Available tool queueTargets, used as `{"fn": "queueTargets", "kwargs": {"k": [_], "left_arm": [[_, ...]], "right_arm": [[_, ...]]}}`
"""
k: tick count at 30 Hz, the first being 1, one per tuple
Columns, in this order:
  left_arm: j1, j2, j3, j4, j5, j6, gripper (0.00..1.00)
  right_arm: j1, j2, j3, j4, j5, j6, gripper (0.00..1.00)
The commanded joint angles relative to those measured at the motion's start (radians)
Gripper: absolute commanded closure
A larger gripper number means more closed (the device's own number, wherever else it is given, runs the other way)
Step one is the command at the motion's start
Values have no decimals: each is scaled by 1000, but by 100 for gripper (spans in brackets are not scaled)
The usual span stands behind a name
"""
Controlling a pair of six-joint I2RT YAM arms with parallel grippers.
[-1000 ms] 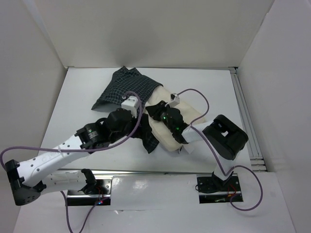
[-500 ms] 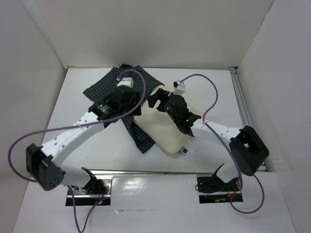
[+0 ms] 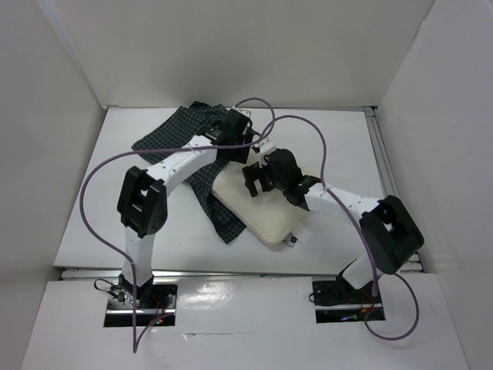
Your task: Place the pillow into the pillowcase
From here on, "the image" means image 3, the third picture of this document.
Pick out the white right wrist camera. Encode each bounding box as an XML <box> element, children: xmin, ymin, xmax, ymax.
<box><xmin>253</xmin><ymin>138</ymin><xmax>276</xmax><ymax>167</ymax></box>

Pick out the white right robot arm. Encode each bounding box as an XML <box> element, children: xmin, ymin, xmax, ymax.
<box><xmin>242</xmin><ymin>149</ymin><xmax>424</xmax><ymax>302</ymax></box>

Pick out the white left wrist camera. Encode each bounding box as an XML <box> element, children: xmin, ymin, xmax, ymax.
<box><xmin>235</xmin><ymin>108</ymin><xmax>251</xmax><ymax>118</ymax></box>

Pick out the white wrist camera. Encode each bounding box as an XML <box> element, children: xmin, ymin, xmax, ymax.
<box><xmin>235</xmin><ymin>108</ymin><xmax>251</xmax><ymax>118</ymax></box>
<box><xmin>253</xmin><ymin>138</ymin><xmax>276</xmax><ymax>167</ymax></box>

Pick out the aluminium frame rail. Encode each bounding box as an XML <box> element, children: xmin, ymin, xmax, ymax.
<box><xmin>57</xmin><ymin>106</ymin><xmax>424</xmax><ymax>281</ymax></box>

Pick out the cream white pillow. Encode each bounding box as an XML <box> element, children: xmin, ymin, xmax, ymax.
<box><xmin>210</xmin><ymin>130</ymin><xmax>309</xmax><ymax>248</ymax></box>

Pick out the white pillow tag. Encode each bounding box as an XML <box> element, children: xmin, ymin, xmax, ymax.
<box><xmin>283</xmin><ymin>229</ymin><xmax>313</xmax><ymax>248</ymax></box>

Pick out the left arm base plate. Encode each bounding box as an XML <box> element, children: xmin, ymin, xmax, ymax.
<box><xmin>103</xmin><ymin>283</ymin><xmax>178</xmax><ymax>328</ymax></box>

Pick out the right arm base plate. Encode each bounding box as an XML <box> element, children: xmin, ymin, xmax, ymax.
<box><xmin>308</xmin><ymin>279</ymin><xmax>386</xmax><ymax>324</ymax></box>

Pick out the dark plaid pillowcase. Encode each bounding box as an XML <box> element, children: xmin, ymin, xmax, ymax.
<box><xmin>132</xmin><ymin>102</ymin><xmax>246</xmax><ymax>244</ymax></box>

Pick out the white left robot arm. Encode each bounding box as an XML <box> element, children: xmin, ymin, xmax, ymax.
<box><xmin>117</xmin><ymin>109</ymin><xmax>253</xmax><ymax>308</ymax></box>

